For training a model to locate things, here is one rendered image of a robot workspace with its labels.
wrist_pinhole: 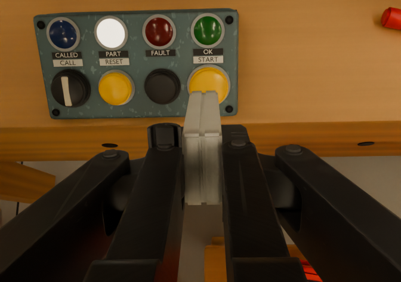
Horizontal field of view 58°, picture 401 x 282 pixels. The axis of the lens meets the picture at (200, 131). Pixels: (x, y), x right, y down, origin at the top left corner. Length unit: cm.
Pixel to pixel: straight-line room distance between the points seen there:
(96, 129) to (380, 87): 24
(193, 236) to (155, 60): 95
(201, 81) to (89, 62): 9
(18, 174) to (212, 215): 58
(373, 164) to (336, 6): 99
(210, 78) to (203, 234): 95
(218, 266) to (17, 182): 79
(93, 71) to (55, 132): 8
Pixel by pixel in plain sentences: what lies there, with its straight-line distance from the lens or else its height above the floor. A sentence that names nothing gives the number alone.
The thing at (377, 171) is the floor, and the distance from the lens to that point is 131.
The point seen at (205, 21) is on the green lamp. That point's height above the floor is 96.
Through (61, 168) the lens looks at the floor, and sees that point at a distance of 130.
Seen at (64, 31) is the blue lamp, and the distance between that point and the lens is 29.
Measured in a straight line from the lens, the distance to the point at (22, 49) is 36.
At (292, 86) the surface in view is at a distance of 31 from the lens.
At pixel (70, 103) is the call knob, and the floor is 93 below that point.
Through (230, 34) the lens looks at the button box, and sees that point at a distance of 27.
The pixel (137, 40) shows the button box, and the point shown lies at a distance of 28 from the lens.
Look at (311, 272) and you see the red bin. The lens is 27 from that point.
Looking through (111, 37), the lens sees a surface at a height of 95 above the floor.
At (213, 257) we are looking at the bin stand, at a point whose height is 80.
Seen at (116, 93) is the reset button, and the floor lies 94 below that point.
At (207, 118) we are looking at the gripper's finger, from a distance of 15.
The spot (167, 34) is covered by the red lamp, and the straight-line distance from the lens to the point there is 27.
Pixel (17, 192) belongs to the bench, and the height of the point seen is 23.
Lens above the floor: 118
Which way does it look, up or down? 75 degrees down
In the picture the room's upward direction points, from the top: 7 degrees counter-clockwise
